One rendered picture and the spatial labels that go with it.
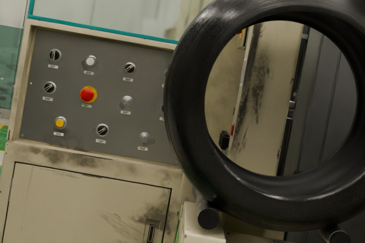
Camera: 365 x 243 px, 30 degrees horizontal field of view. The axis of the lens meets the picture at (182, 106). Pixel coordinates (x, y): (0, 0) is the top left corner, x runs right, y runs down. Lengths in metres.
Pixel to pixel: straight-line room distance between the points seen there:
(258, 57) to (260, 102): 0.12
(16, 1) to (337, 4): 9.42
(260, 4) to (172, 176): 0.79
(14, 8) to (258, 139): 9.05
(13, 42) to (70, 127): 8.59
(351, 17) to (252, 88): 0.44
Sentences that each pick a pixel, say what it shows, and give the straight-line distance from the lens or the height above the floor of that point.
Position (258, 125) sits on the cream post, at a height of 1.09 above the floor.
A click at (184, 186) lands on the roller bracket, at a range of 1.78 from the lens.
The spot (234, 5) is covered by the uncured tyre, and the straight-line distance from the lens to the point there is 1.41.
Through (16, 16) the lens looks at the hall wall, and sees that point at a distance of 10.67.
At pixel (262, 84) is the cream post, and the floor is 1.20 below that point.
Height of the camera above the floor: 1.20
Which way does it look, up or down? 3 degrees down
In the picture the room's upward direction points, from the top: 10 degrees clockwise
